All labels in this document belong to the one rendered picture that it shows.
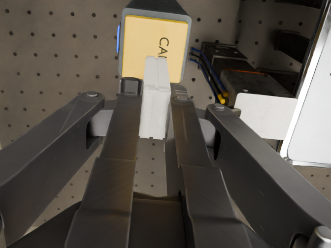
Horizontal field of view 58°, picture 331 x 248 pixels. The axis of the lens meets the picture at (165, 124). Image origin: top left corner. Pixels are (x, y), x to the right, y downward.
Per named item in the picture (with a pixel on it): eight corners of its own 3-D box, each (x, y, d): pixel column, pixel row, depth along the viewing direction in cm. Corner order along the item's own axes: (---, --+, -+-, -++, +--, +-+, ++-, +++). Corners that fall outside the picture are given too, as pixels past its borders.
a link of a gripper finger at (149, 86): (150, 139, 17) (137, 138, 17) (152, 94, 23) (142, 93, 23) (156, 88, 15) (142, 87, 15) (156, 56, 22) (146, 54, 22)
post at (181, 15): (168, 25, 72) (184, 85, 33) (137, 21, 72) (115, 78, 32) (172, -9, 69) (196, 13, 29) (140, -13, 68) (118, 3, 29)
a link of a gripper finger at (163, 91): (156, 88, 15) (171, 90, 15) (156, 56, 22) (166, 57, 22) (150, 139, 17) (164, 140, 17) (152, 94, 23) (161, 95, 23)
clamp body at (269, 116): (230, 72, 78) (284, 141, 46) (185, 67, 77) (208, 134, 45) (237, 44, 75) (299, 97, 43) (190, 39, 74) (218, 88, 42)
